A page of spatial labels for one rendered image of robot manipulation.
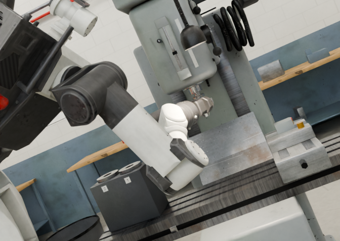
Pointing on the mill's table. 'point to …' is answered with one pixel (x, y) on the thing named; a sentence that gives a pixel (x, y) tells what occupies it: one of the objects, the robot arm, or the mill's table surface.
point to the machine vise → (286, 158)
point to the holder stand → (128, 197)
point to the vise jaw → (290, 138)
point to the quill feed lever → (211, 39)
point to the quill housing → (192, 59)
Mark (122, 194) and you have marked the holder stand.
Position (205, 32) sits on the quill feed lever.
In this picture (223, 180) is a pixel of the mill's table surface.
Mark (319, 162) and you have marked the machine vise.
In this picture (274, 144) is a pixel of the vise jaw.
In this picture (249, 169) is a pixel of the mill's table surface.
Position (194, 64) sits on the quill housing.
